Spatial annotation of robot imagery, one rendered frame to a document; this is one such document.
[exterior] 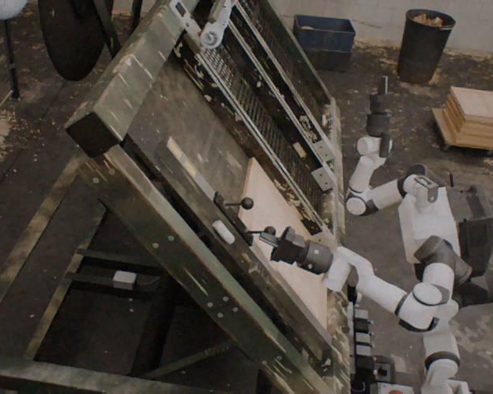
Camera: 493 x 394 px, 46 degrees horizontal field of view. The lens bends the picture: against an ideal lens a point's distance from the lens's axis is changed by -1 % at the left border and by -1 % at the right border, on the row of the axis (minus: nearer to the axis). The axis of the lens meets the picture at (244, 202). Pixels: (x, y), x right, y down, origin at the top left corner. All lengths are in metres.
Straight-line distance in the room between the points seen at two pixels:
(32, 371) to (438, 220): 1.47
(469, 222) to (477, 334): 1.74
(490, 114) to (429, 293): 3.64
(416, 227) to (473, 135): 3.26
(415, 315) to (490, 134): 3.69
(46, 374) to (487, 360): 2.40
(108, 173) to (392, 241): 2.92
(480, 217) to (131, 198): 1.15
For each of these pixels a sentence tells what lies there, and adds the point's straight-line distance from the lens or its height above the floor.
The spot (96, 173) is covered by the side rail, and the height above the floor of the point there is 1.69.
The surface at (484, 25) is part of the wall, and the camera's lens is 7.60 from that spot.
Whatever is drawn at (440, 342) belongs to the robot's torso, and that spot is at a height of 0.73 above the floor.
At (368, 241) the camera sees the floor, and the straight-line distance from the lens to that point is 4.02.
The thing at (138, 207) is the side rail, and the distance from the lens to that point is 1.45.
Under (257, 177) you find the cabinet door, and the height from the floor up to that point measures 1.30.
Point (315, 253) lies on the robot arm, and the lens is 1.68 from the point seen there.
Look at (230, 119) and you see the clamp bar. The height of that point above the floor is 1.47.
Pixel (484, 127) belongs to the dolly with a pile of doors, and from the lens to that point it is 5.19.
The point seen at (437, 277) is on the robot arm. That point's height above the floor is 1.37.
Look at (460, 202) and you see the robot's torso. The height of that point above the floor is 1.39.
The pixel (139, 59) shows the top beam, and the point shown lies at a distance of 1.60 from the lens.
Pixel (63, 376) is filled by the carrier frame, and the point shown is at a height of 0.79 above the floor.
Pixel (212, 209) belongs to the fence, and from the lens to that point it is 1.72.
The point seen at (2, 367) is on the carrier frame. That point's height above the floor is 0.79.
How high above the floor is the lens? 2.51
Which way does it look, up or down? 37 degrees down
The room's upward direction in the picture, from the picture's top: 7 degrees clockwise
